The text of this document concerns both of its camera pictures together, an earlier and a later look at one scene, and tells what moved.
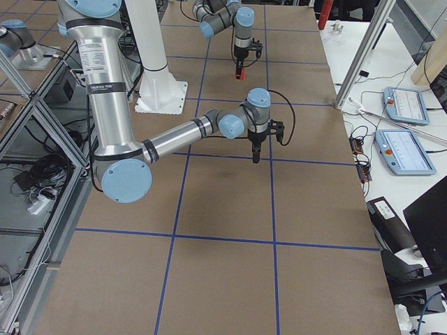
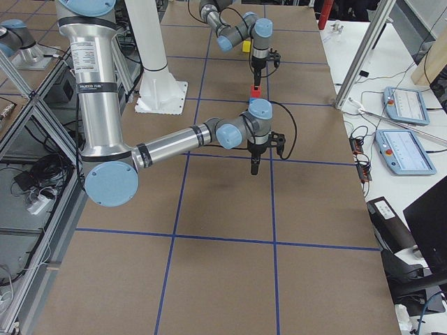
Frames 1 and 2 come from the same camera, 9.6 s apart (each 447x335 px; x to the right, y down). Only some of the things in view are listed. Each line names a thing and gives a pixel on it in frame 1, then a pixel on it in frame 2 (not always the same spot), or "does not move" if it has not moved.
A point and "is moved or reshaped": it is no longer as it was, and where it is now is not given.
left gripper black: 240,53 to 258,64
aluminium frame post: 384,10 does not move
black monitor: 428,218 does not move
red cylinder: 327,5 does not move
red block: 243,74 is moved or reshaped
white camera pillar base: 158,92 does not move
